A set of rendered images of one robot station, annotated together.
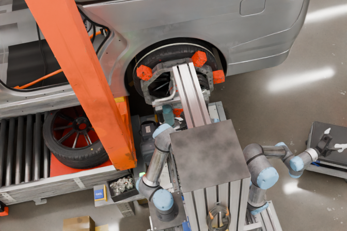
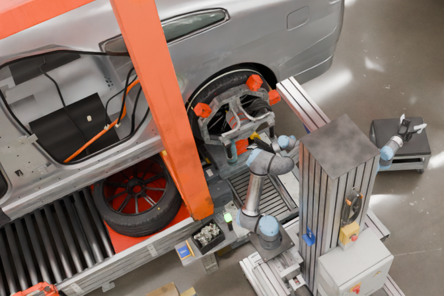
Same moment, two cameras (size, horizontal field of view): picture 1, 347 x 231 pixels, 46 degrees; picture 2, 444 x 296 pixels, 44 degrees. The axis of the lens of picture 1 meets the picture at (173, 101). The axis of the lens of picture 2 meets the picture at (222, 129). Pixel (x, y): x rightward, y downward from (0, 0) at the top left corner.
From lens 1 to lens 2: 1.01 m
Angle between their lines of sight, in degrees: 9
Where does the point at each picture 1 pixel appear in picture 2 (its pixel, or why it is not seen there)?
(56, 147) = (118, 217)
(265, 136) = not seen: hidden behind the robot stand
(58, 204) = (129, 283)
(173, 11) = (226, 39)
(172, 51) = (226, 81)
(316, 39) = (343, 39)
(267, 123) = not seen: hidden behind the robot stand
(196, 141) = (325, 138)
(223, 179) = (360, 161)
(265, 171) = not seen: hidden behind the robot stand
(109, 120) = (193, 162)
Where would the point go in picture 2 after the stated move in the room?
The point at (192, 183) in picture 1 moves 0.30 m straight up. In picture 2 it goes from (337, 170) to (341, 130)
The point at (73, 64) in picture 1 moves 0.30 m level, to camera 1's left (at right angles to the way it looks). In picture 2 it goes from (167, 108) to (113, 133)
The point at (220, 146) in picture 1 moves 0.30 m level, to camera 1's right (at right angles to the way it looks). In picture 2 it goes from (347, 137) to (405, 108)
